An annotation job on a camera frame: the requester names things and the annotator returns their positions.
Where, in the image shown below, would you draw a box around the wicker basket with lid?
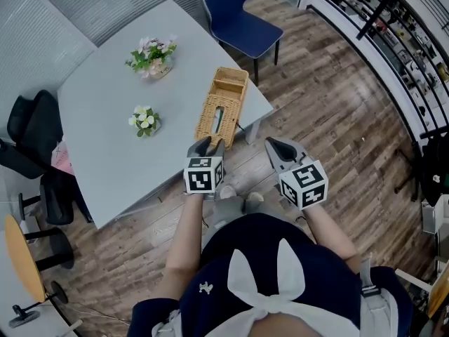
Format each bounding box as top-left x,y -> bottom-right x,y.
194,67 -> 250,151

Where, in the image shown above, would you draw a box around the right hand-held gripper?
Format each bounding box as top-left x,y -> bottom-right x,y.
264,136 -> 330,211

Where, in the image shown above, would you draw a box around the person's left shoe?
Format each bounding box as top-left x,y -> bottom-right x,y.
218,184 -> 237,200

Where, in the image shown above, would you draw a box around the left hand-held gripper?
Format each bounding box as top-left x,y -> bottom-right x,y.
182,136 -> 226,201

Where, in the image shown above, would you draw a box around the person's navy top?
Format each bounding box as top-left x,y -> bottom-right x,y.
126,212 -> 415,337

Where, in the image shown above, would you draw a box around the thin floor cable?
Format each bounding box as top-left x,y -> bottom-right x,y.
69,301 -> 131,326

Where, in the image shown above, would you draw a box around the grey shoulder strap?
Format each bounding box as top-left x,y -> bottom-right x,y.
358,253 -> 400,337

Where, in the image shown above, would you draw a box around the grey office table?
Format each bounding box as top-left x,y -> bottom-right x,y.
57,0 -> 275,230

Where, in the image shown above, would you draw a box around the pink and white potted flowers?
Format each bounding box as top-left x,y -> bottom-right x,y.
125,34 -> 178,81

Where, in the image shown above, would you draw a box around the black floor stand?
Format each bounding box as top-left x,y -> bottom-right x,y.
394,131 -> 449,204

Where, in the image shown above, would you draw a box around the small white potted flowers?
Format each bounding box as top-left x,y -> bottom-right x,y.
128,104 -> 161,138

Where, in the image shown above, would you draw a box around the person's left forearm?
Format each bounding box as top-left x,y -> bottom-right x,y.
164,193 -> 206,300

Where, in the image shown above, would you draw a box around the round wooden side table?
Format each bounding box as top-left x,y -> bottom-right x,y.
4,213 -> 76,305

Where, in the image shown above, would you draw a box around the black office chair with headrest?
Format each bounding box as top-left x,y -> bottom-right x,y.
0,137 -> 48,181

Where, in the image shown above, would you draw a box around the pink paper bag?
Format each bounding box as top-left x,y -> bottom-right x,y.
51,140 -> 76,177

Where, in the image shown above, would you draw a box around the person's right forearm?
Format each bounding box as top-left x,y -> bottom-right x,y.
304,201 -> 363,274

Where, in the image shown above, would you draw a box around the blue chair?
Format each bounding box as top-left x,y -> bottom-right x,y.
200,0 -> 285,87

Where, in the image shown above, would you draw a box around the black pedestal fan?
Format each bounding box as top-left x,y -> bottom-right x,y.
8,280 -> 69,330

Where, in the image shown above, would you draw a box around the person's grey trousers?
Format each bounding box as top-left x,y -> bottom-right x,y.
201,194 -> 314,246

